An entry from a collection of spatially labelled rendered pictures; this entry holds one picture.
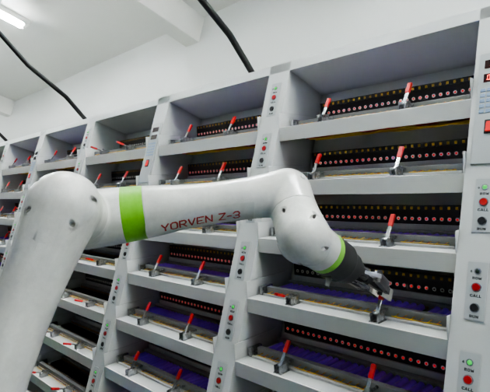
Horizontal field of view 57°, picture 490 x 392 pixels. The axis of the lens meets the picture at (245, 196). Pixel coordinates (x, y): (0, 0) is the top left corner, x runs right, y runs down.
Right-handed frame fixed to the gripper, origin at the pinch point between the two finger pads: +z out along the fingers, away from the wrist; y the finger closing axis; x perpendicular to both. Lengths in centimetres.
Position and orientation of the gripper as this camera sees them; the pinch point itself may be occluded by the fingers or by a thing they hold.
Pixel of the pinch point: (381, 290)
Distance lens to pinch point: 120.5
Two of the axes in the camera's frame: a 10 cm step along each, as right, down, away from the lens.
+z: 6.4, 4.4, 6.3
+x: 3.0, -9.0, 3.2
